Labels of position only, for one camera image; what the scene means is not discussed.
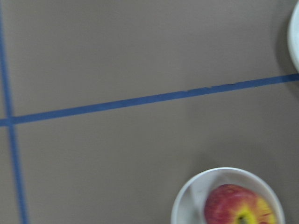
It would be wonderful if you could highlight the red yellow apple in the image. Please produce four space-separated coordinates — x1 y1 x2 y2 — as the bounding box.
204 184 278 224

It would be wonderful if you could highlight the white bowl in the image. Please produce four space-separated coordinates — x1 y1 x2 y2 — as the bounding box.
171 167 286 224

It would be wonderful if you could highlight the white round plate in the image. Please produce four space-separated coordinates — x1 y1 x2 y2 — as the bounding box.
287 1 299 71

